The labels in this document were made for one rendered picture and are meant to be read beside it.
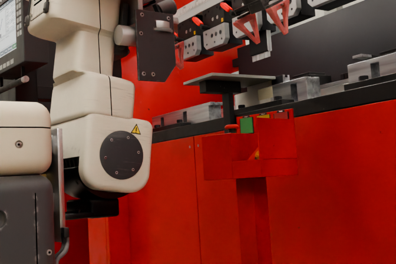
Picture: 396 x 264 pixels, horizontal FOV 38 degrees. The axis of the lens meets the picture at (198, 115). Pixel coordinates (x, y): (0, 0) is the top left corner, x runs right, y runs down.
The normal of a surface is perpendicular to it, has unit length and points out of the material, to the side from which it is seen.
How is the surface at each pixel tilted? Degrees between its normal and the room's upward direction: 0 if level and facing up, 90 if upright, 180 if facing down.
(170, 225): 90
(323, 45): 90
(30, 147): 90
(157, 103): 90
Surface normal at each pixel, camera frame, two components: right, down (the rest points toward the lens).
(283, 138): 0.71, -0.12
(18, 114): 0.57, -0.28
